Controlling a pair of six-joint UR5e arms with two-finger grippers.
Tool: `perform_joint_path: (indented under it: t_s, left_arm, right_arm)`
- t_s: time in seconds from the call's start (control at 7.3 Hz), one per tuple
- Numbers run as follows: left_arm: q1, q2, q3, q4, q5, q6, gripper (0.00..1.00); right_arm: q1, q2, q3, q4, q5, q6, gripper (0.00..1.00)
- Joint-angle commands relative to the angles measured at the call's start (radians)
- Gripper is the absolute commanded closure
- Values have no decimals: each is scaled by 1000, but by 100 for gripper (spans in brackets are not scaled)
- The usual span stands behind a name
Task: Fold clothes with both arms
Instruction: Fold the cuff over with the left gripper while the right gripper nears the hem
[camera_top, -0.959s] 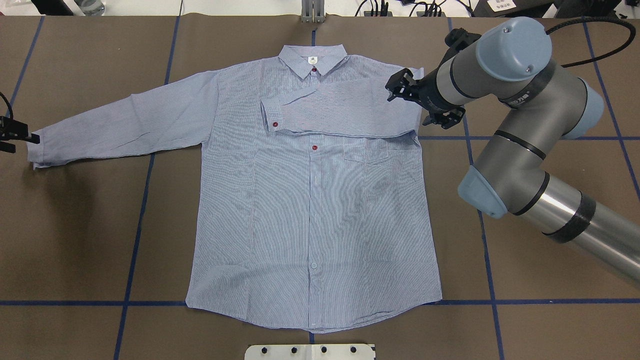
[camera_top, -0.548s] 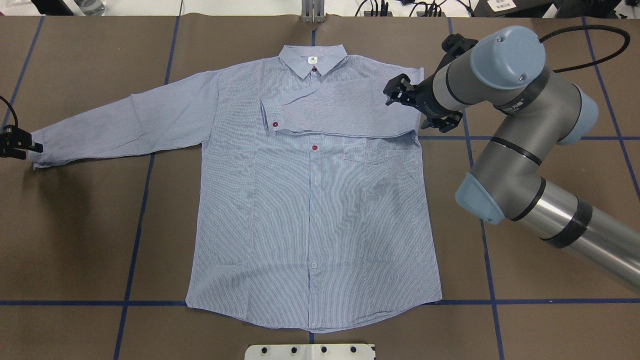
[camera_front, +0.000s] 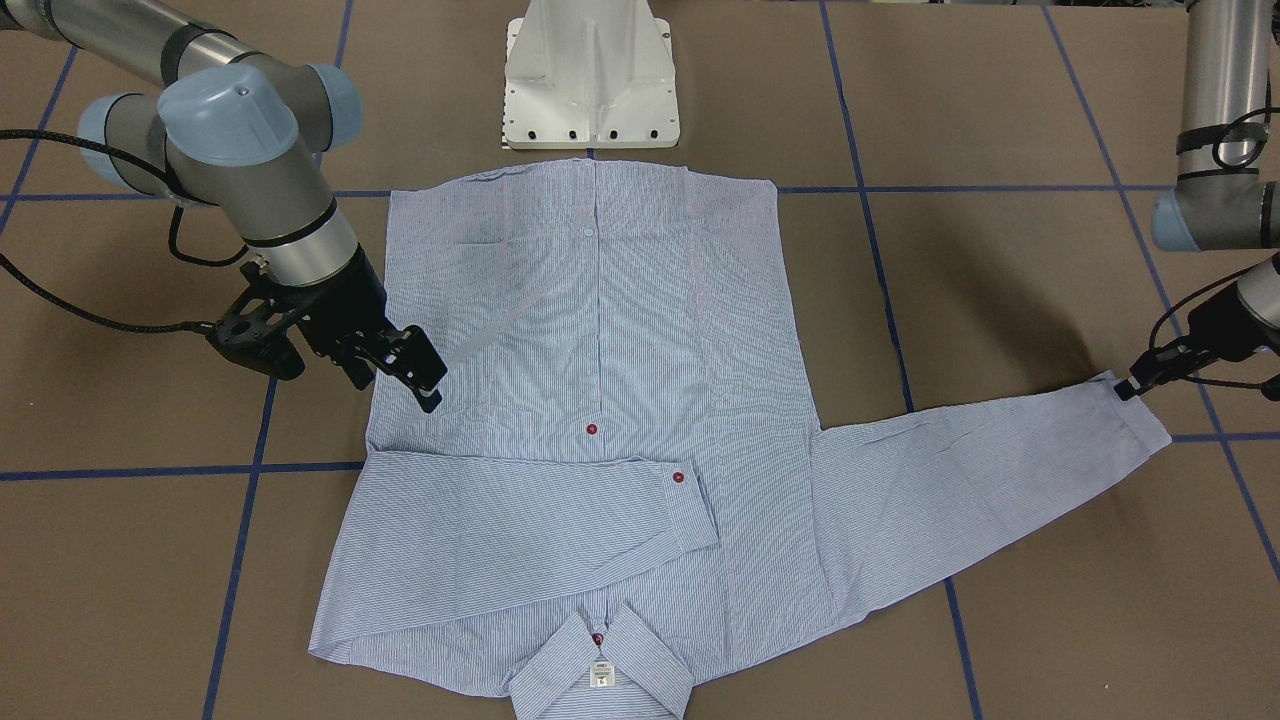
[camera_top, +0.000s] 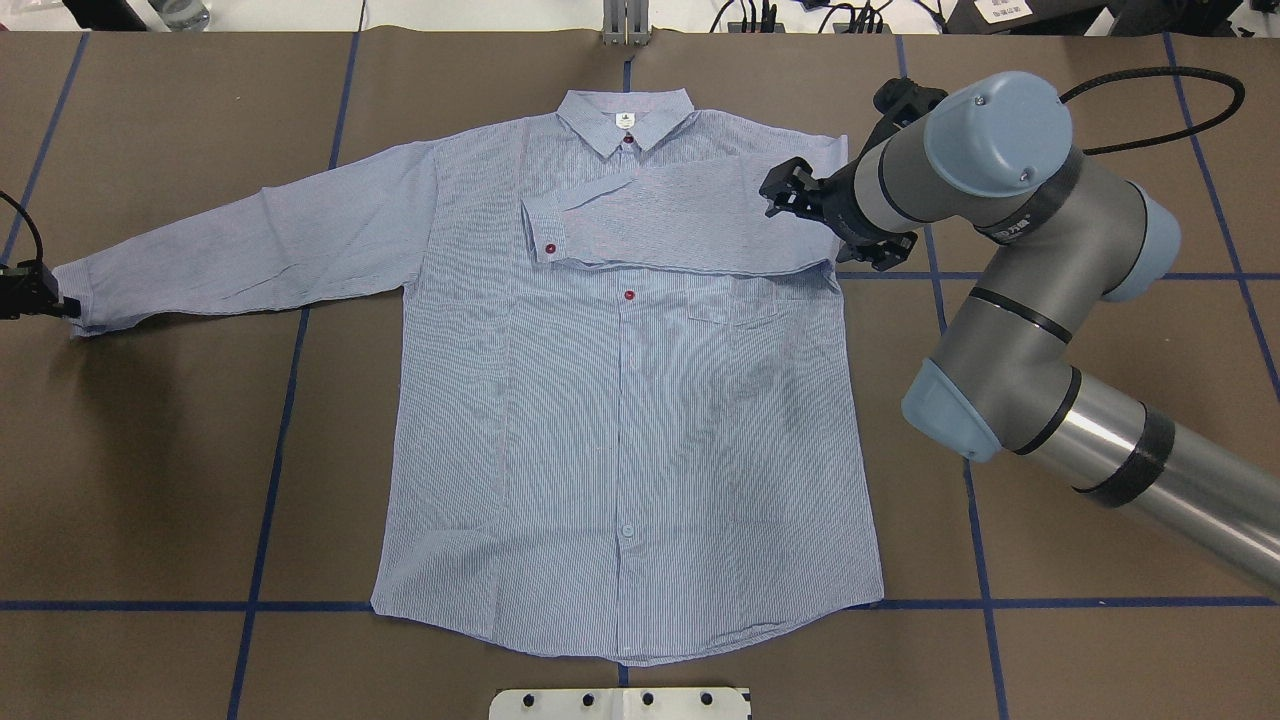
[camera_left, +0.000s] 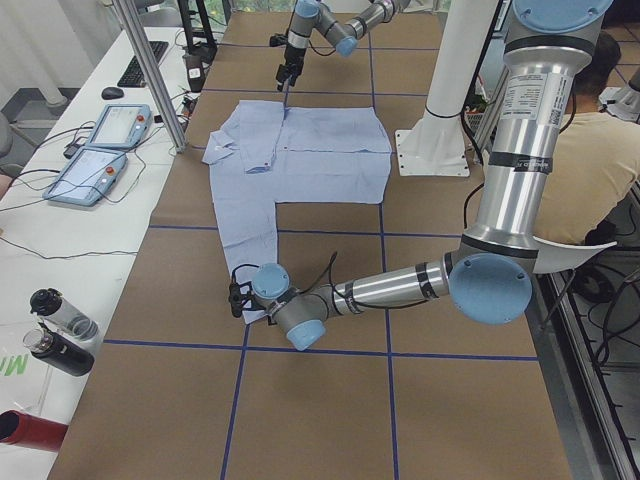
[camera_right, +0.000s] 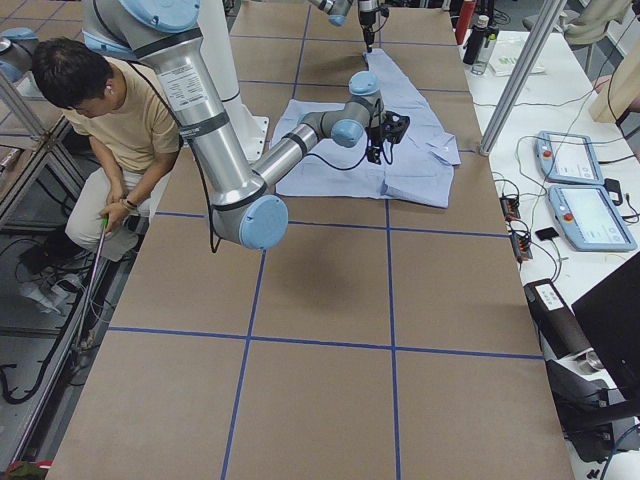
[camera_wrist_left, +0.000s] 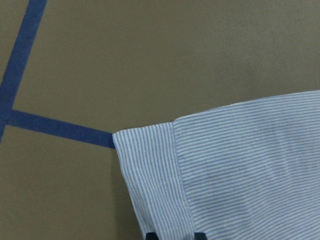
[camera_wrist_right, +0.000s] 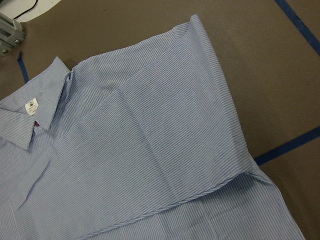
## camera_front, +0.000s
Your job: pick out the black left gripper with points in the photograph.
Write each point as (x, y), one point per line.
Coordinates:
(1222, 327)

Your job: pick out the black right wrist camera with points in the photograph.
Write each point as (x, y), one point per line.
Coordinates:
(253, 331)

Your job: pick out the light blue striped shirt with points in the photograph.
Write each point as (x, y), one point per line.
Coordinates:
(626, 490)

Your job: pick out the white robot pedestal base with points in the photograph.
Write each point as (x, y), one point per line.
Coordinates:
(590, 75)

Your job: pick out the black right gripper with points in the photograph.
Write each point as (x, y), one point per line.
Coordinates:
(345, 300)

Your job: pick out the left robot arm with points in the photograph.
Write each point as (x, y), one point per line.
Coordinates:
(1219, 202)

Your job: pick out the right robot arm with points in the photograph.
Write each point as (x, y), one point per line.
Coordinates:
(237, 130)

